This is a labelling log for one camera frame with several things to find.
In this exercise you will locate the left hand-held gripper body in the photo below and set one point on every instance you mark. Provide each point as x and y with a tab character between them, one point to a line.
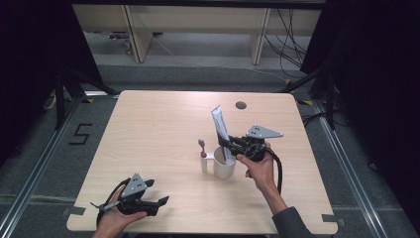
135	198

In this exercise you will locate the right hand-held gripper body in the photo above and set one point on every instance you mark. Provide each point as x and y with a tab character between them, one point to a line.
252	147

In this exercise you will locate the white toothpaste tube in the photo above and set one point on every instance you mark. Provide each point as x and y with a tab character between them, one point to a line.
219	123

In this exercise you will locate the person's right hand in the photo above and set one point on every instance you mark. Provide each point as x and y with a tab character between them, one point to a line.
261	172

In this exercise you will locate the person's left hand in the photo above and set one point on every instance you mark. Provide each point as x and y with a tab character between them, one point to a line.
115	221

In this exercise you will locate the pink toothbrush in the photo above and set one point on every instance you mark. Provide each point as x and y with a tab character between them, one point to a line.
202	148

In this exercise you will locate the black metal stand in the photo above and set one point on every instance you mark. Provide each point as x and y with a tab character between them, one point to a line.
330	99
60	99

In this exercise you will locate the beige wooden desk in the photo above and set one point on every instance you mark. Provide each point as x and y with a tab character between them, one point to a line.
198	20

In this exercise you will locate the red item under desk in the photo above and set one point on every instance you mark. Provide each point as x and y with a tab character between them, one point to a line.
127	46

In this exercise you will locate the black curtain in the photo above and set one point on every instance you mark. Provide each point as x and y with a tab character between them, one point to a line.
29	49
373	82

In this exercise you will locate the aluminium floor rail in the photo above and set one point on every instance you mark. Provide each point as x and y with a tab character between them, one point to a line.
350	172
36	165

